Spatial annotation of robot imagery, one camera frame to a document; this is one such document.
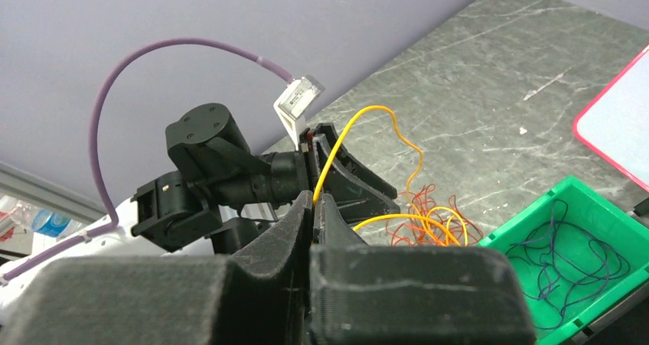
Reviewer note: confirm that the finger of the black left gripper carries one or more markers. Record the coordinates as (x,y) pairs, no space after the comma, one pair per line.
(358,192)

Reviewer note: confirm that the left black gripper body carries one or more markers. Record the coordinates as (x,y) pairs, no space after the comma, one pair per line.
(319,141)

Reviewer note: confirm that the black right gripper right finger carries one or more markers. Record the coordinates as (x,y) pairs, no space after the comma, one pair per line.
(363,294)

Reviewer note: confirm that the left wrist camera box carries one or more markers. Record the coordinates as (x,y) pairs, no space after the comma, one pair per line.
(292,104)

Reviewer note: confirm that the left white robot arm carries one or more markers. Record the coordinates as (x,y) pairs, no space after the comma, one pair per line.
(214,169)

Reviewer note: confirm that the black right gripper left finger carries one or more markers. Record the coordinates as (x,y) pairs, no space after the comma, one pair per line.
(255,296)

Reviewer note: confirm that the green plastic bin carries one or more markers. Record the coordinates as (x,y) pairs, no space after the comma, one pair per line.
(575,254)

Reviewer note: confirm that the pink framed whiteboard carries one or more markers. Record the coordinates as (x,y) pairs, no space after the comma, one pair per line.
(614,124)

